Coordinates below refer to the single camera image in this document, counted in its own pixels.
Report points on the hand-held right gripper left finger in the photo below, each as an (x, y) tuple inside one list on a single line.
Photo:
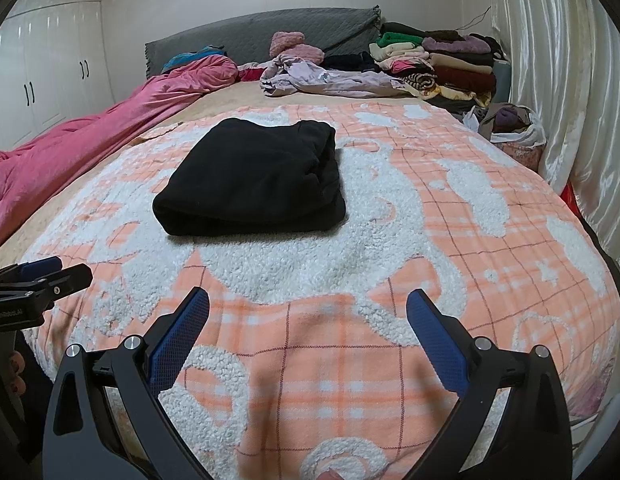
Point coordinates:
[(182, 340)]

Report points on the small pink fluffy pillow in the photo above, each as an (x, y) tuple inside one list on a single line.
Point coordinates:
[(287, 42)]

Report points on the white bag of clothes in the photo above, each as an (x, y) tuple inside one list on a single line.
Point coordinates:
[(532, 132)]

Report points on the pink patterned basket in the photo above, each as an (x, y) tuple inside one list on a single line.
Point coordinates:
[(525, 152)]

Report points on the white bed frame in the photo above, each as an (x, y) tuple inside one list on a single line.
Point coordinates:
[(597, 415)]

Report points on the black cloth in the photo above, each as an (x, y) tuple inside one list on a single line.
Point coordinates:
[(345, 62)]

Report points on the pile of folded clothes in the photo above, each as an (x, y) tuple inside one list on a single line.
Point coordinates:
[(460, 65)]

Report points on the white wardrobe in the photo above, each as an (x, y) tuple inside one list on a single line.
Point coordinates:
[(55, 60)]

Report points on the red cloth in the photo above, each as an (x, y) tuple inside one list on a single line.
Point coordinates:
[(250, 74)]

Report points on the white satin curtain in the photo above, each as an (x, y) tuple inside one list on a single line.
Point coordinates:
[(555, 85)]

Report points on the lilac garment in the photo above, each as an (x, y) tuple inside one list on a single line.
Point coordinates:
[(340, 80)]

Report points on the blue cloth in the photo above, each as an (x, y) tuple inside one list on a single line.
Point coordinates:
[(190, 58)]

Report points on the person's right hand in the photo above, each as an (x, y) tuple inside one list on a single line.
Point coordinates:
[(334, 475)]

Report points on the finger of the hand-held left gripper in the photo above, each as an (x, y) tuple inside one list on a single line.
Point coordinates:
[(67, 280), (37, 266)]

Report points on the pink quilt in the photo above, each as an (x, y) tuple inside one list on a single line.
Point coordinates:
[(90, 130)]

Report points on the person's left hand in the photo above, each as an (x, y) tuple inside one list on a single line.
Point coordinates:
[(16, 372)]

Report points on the grey-blue cushion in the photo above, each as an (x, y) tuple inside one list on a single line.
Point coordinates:
[(501, 80)]

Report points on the grey padded headboard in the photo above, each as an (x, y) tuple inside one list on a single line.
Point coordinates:
[(250, 30)]

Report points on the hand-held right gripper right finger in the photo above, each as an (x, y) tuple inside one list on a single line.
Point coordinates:
[(437, 342)]

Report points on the black sweater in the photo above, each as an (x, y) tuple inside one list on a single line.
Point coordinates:
[(250, 180)]

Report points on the red bedside item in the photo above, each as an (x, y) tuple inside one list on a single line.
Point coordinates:
[(570, 200)]

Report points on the orange plaid fleece blanket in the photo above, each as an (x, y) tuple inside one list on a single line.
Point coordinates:
[(390, 260)]

